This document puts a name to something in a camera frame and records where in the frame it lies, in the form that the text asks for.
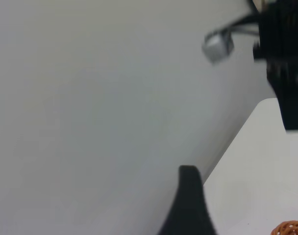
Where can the orange woven wicker basket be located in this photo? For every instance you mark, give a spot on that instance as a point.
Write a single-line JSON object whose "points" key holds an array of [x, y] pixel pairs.
{"points": [[291, 228]]}

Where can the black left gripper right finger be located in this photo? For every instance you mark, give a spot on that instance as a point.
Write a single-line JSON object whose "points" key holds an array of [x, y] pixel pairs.
{"points": [[199, 215]]}

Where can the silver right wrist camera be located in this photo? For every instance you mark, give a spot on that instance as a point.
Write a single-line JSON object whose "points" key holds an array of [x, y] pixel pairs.
{"points": [[217, 46]]}

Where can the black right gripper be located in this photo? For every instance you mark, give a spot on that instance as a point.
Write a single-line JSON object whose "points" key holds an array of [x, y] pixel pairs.
{"points": [[283, 61]]}

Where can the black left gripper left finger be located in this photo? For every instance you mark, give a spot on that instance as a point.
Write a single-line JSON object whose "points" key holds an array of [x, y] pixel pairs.
{"points": [[177, 210]]}

